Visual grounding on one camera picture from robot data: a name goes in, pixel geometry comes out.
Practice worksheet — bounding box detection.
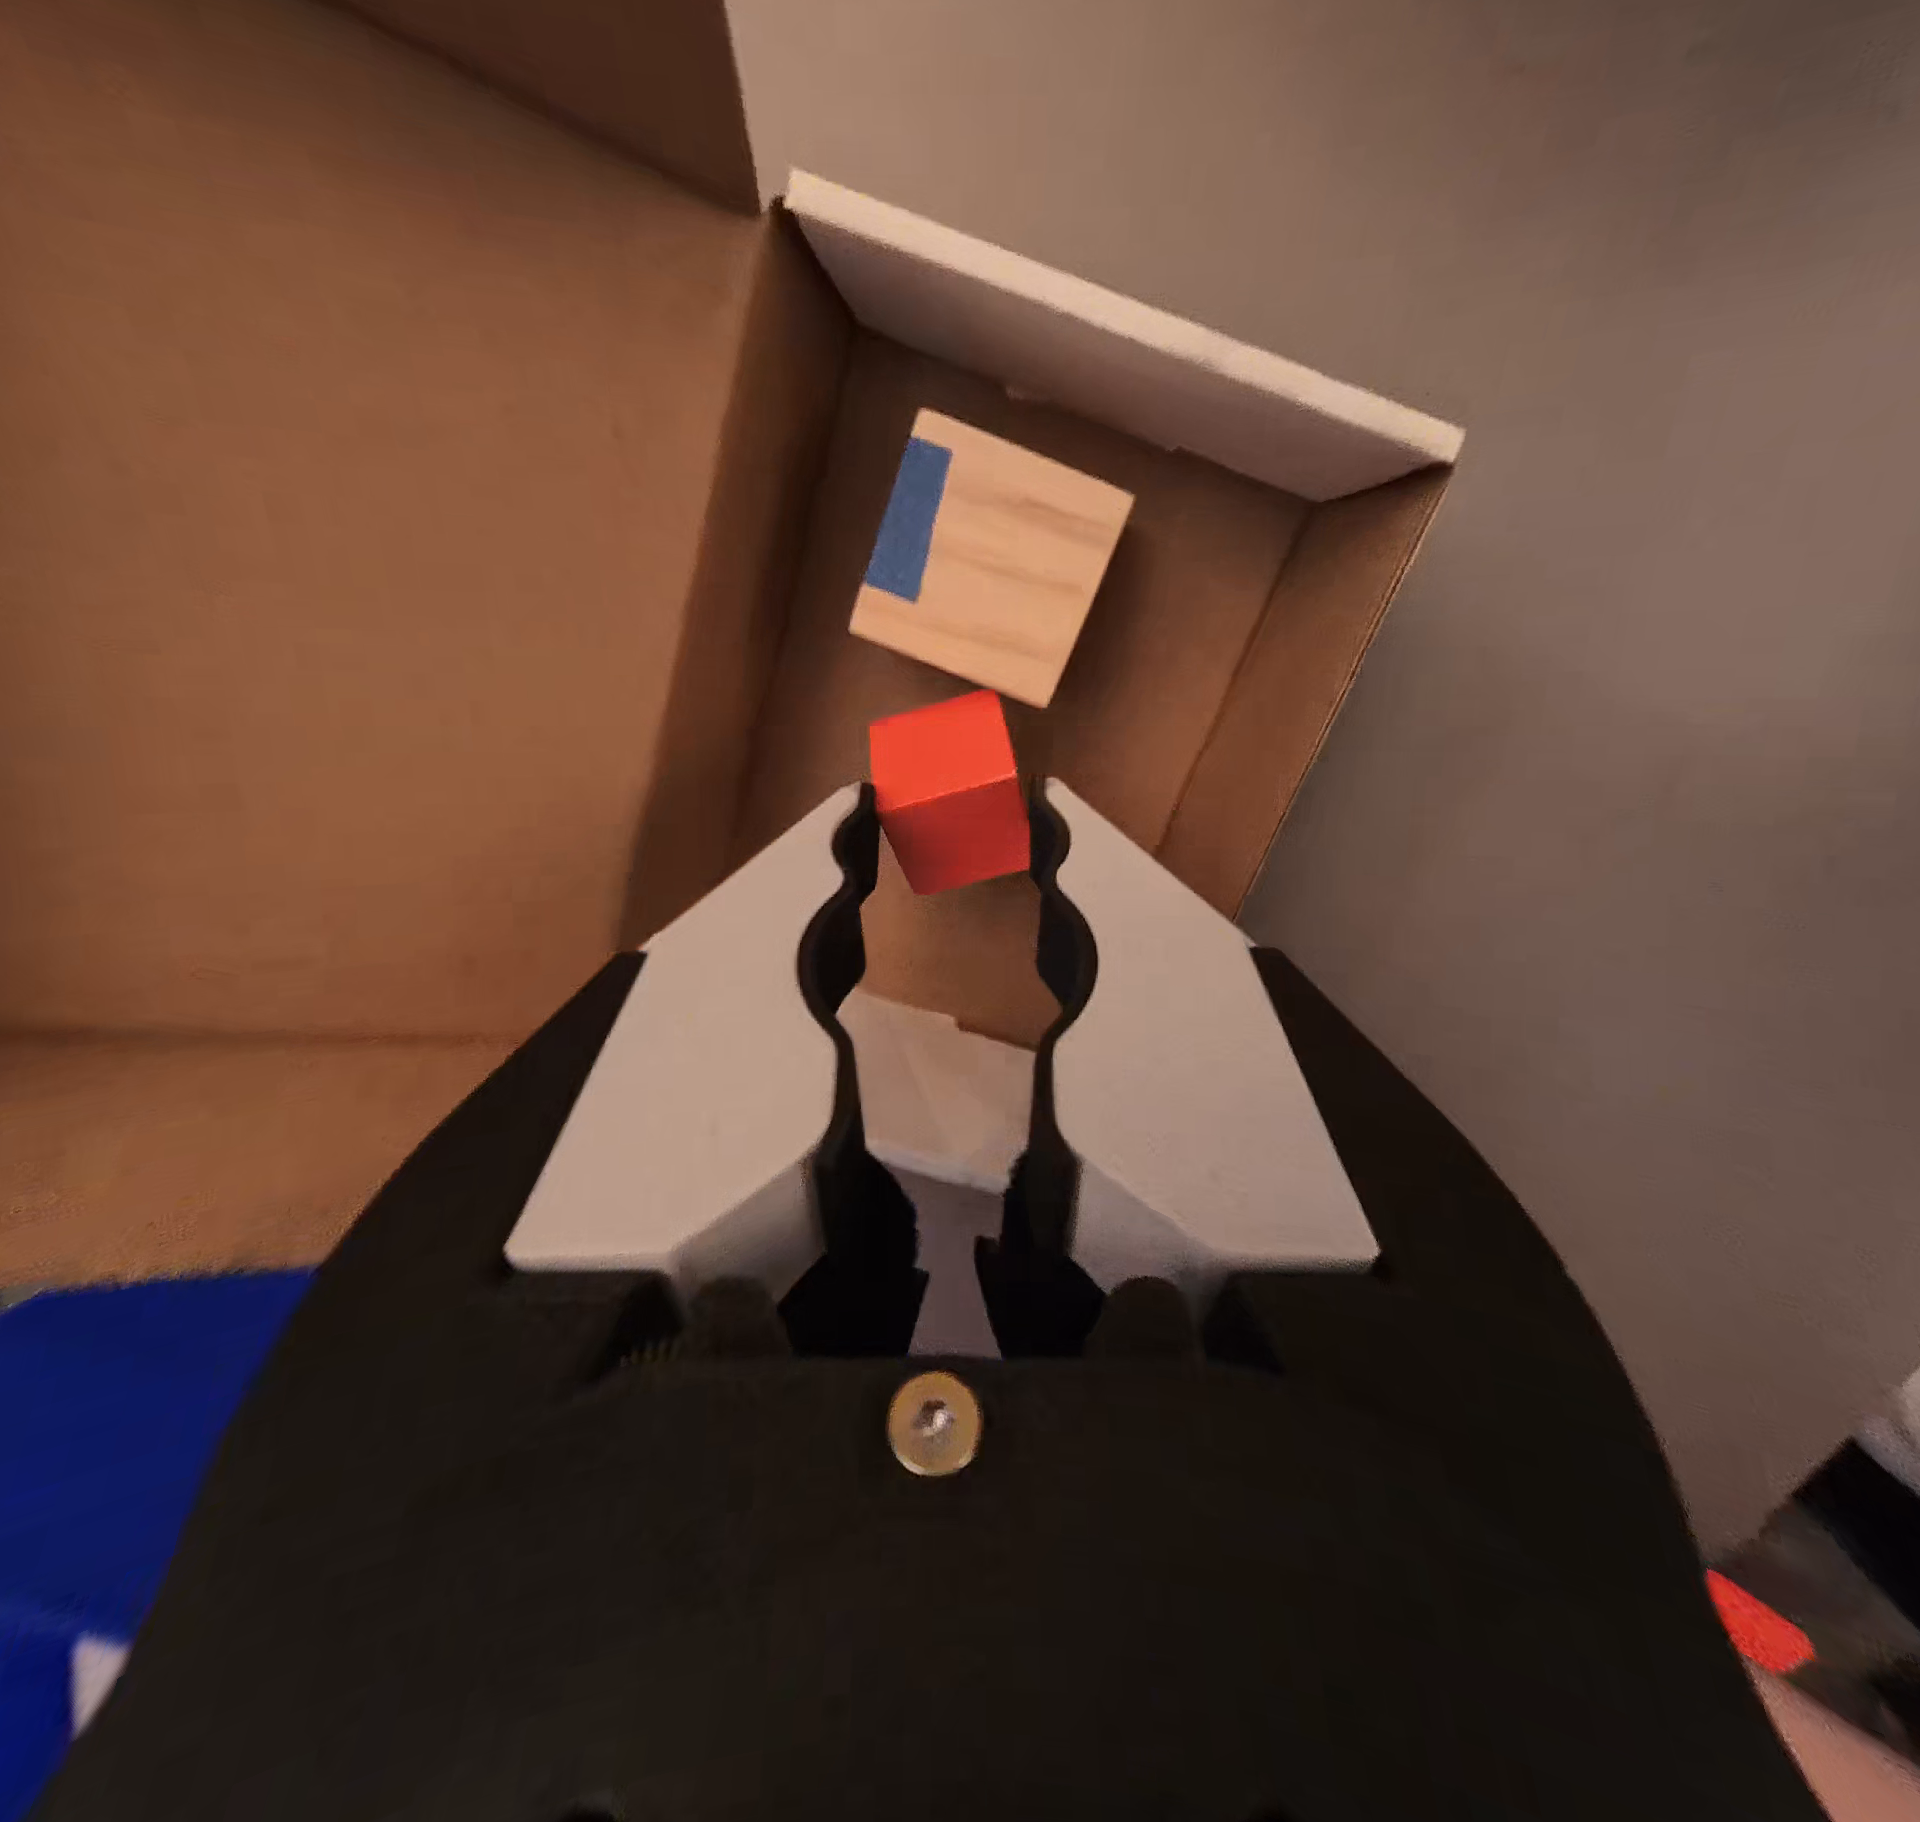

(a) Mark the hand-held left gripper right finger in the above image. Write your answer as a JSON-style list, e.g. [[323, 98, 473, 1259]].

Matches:
[[974, 776, 1382, 1305]]

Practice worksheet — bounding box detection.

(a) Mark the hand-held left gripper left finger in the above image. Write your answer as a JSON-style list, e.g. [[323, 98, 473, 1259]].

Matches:
[[502, 785, 919, 1305]]

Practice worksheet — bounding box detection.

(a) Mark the light wooden cube blue patch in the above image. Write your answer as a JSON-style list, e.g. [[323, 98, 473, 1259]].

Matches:
[[847, 408, 1137, 712]]

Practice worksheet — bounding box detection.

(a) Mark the white cardboard box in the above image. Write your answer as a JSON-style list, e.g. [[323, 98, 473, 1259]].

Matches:
[[0, 0, 1465, 1291]]

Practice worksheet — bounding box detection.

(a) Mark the blue plastic bin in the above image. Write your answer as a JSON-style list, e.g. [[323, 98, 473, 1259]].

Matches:
[[0, 1266, 319, 1822]]

